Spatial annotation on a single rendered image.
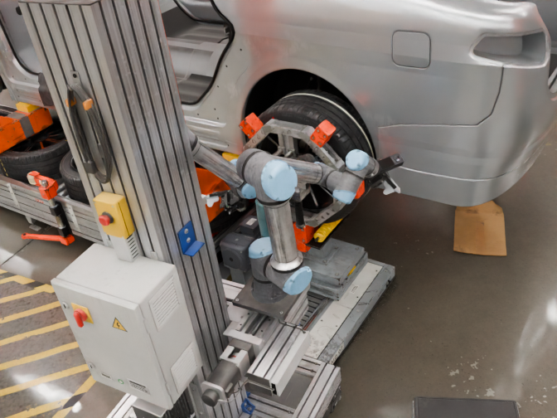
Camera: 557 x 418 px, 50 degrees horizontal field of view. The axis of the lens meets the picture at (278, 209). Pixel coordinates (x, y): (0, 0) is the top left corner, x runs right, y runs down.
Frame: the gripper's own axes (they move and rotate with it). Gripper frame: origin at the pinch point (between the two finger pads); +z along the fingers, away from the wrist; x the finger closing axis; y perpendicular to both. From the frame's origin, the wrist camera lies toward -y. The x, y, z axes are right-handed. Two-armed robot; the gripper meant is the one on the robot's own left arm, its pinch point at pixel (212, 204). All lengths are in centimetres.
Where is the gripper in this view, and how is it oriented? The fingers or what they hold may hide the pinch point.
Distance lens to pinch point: 282.7
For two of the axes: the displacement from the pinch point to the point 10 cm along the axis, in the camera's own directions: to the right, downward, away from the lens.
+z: -7.2, 3.8, 5.8
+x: 6.9, 2.8, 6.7
